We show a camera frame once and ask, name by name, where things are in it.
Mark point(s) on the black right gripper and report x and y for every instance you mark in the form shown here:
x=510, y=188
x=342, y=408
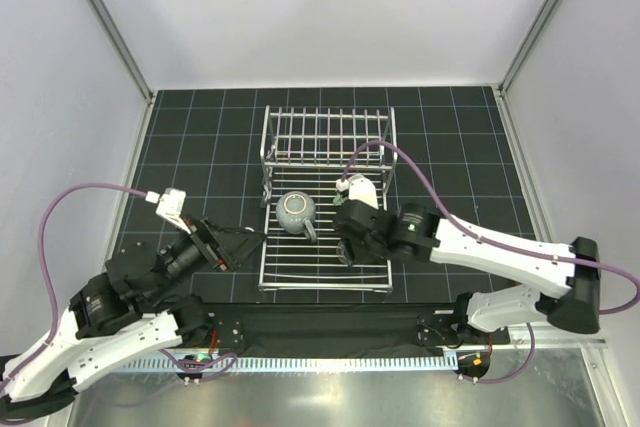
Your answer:
x=359, y=253

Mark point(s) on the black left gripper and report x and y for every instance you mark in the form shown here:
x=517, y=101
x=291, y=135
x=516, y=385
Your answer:
x=225, y=245

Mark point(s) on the clear glass mug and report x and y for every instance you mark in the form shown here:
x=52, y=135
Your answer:
x=296, y=214

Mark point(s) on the small clear shot glass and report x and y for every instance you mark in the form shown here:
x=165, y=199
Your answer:
x=344, y=253

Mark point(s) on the mint green ceramic mug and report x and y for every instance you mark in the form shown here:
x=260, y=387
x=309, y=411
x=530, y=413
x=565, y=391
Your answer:
x=341, y=197

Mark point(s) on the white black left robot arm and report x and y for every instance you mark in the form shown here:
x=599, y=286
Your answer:
x=121, y=314

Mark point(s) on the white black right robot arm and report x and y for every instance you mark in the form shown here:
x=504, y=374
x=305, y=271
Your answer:
x=553, y=282

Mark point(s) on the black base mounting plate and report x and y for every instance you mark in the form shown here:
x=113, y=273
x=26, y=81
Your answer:
x=343, y=330

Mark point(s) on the black grid table mat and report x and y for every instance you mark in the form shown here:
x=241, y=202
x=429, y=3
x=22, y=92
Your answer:
x=206, y=142

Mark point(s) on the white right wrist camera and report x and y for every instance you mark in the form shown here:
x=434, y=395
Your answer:
x=360, y=188

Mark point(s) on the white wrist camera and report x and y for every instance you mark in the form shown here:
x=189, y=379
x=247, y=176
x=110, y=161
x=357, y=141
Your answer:
x=169, y=205
x=360, y=188

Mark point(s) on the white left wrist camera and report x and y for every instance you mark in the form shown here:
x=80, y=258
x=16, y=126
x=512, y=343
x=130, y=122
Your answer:
x=169, y=205

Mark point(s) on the chrome wire dish rack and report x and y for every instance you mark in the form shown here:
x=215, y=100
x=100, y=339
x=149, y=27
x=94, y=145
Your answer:
x=307, y=149

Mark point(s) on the perforated aluminium cable rail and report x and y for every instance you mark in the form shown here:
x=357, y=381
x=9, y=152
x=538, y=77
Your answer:
x=159, y=364

